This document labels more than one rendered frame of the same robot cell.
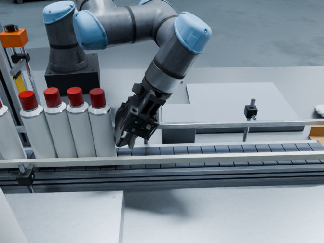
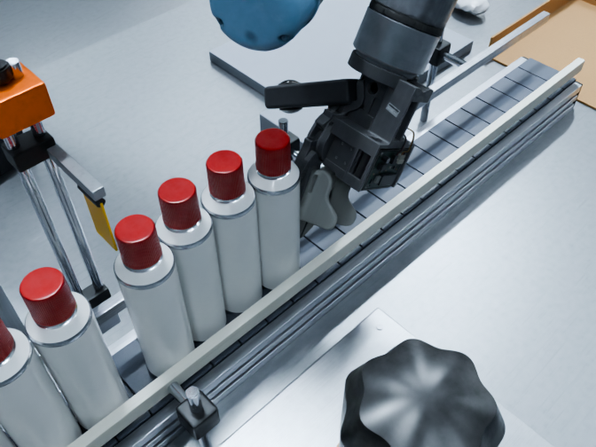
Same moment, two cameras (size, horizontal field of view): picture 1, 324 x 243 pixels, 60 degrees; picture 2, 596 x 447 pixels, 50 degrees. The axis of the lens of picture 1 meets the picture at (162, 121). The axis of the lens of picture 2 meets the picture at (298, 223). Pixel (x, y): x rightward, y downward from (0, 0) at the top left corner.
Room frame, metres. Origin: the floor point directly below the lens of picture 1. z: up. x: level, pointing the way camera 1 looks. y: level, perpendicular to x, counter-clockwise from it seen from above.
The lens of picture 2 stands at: (0.20, 0.43, 1.46)
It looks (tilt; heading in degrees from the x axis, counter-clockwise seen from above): 48 degrees down; 318
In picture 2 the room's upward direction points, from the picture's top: straight up
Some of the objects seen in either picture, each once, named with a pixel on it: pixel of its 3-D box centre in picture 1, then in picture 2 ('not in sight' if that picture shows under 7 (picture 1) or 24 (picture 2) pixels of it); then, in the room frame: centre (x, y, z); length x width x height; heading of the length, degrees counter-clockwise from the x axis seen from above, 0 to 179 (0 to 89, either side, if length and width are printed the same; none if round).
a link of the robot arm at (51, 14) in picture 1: (63, 22); not in sight; (1.07, 0.37, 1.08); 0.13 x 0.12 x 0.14; 117
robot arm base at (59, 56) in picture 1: (66, 52); not in sight; (1.06, 0.38, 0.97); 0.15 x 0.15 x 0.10
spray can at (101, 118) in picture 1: (102, 127); (275, 214); (0.55, 0.15, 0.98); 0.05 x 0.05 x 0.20
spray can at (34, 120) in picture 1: (38, 130); (155, 301); (0.54, 0.30, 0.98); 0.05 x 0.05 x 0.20
